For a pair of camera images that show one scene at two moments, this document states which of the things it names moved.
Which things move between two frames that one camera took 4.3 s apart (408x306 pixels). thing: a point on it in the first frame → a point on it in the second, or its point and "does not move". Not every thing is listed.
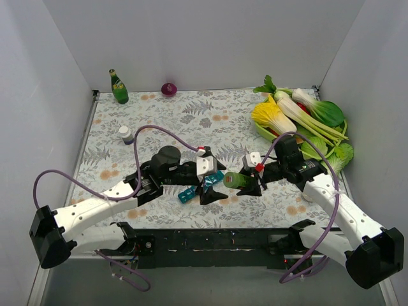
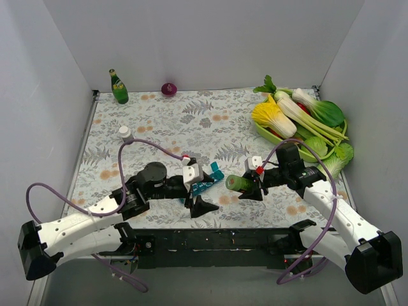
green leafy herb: x=269 y=86 does not move
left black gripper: x=201 y=180 → x=191 y=190
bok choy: x=328 y=111 does not move
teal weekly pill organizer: x=208 y=180 does not move
